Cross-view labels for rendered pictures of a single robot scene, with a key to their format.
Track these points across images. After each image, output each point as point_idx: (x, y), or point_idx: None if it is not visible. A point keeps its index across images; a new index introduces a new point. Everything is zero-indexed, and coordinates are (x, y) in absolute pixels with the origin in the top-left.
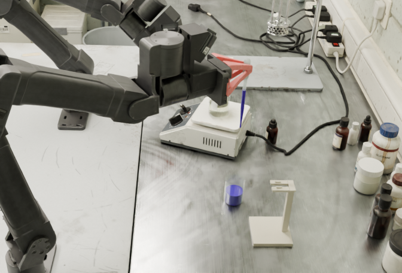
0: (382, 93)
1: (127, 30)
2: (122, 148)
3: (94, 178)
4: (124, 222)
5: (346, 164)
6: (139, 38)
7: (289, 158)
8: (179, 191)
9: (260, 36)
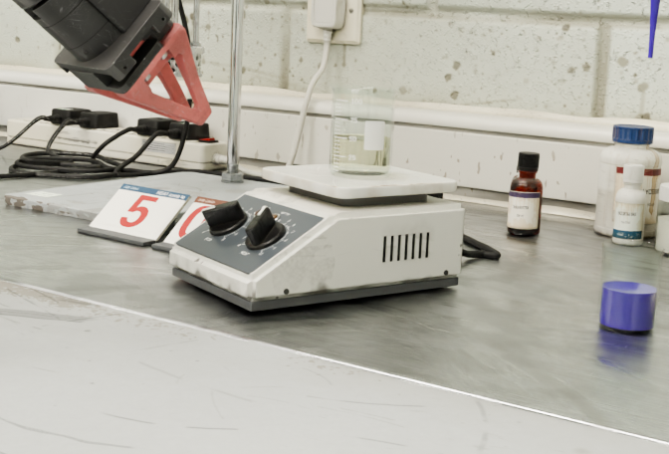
0: (468, 136)
1: None
2: (193, 350)
3: (293, 417)
4: (607, 441)
5: (591, 243)
6: None
7: (514, 260)
8: (522, 354)
9: (17, 169)
